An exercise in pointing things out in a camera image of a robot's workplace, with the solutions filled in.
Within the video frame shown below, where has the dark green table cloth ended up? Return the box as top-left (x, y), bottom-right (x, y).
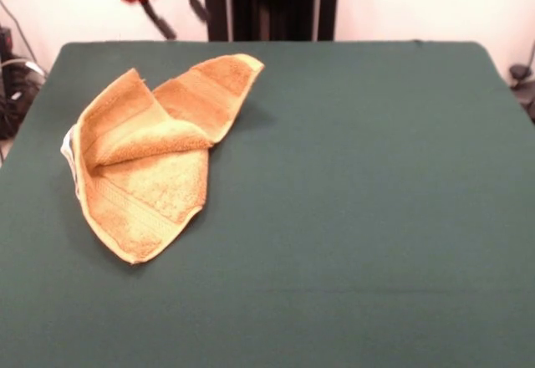
top-left (0, 40), bottom-right (535, 368)

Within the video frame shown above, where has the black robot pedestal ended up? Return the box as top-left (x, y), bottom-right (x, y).
top-left (196, 0), bottom-right (348, 43)

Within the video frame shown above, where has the black stand foot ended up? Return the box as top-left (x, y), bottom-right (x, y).
top-left (509, 64), bottom-right (535, 125)

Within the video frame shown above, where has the tan terry towel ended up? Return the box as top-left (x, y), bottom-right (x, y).
top-left (59, 53), bottom-right (266, 266)

